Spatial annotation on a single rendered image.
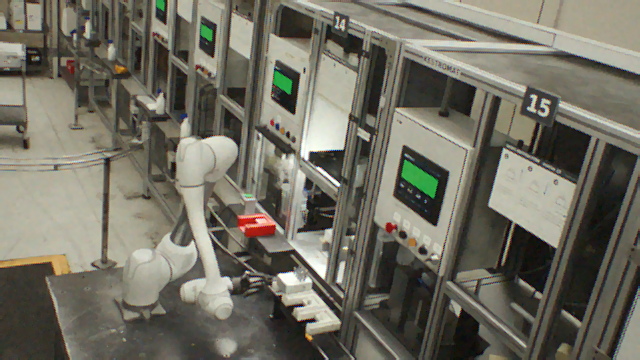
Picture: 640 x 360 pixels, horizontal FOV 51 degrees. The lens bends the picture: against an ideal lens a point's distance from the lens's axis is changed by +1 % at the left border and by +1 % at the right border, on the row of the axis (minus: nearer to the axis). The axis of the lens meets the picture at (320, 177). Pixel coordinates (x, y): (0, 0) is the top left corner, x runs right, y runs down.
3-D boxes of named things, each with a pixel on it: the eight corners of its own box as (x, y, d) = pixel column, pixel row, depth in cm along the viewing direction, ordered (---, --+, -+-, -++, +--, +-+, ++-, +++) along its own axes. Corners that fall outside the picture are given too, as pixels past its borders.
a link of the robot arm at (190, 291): (212, 296, 289) (223, 307, 278) (177, 302, 282) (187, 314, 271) (212, 272, 287) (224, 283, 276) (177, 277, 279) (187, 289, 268)
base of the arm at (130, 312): (126, 327, 283) (126, 316, 281) (114, 299, 300) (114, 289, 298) (168, 320, 292) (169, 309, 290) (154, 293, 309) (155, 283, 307)
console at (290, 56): (255, 122, 343) (265, 33, 326) (304, 121, 357) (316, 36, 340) (291, 152, 310) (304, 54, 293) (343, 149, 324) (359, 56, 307)
